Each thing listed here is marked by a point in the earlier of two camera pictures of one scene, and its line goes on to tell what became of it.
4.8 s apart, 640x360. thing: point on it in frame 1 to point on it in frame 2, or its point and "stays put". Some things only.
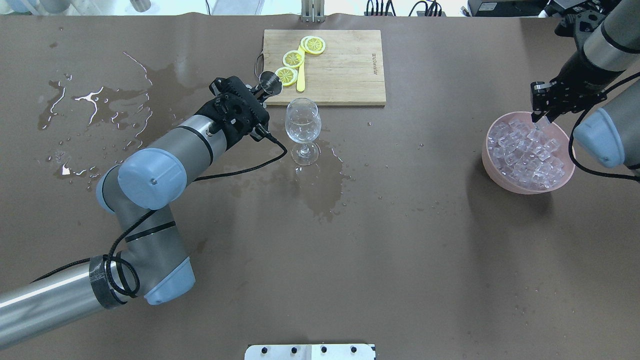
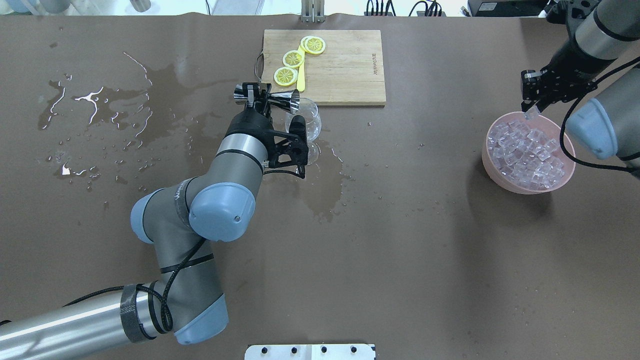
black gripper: (235, 107) to (299, 148)
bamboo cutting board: (349, 71) stays put
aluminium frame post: (313, 11) stays put
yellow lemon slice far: (313, 45) stays put
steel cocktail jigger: (270, 83) to (289, 100)
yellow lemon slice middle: (293, 58) stays put
